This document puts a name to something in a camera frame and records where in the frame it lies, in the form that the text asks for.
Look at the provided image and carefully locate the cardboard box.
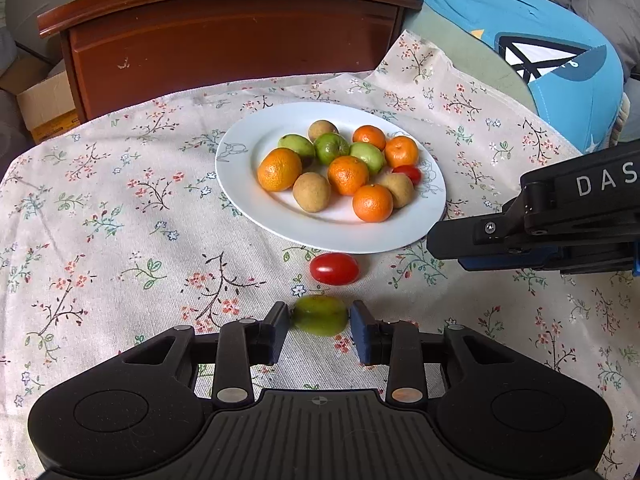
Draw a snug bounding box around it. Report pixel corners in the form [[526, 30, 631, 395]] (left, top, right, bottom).
[[0, 57, 81, 143]]

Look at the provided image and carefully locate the brown longan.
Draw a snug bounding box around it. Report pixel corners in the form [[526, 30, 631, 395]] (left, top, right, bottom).
[[307, 119, 335, 143], [292, 172, 332, 212], [375, 172, 416, 209]]

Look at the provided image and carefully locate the red cherry tomato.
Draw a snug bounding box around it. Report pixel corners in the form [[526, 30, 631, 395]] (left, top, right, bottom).
[[391, 164, 422, 186], [309, 253, 361, 286]]

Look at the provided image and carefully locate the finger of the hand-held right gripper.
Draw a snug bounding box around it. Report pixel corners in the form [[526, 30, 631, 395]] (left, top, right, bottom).
[[426, 213, 561, 272]]

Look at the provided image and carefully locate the small orange tangerine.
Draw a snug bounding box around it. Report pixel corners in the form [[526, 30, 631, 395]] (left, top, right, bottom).
[[384, 135, 420, 169]]

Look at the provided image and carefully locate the white plate with rose print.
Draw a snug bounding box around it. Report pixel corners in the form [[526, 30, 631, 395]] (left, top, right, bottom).
[[215, 101, 447, 255]]

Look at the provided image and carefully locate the blue printed cushion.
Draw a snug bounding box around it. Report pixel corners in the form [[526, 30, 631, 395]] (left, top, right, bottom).
[[345, 0, 626, 153]]

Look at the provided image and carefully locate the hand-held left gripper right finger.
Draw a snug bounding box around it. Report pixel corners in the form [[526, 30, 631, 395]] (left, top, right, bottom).
[[350, 300, 522, 407]]

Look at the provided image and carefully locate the green jujube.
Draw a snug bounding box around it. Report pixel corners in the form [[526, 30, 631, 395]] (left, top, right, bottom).
[[278, 134, 317, 166], [349, 141, 386, 176], [314, 132, 351, 166], [292, 295, 349, 337]]

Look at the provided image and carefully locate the floral tablecloth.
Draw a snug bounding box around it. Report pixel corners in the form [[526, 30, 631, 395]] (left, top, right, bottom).
[[0, 30, 640, 480]]

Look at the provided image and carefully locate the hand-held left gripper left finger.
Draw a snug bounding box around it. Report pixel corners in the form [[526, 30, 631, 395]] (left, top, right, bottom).
[[120, 301, 292, 409]]

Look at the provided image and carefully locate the large orange tangerine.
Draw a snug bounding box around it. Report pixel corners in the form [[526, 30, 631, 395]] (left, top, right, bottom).
[[256, 147, 304, 192]]

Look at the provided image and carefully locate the green sofa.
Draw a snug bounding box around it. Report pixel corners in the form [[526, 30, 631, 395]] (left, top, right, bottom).
[[407, 5, 538, 111]]

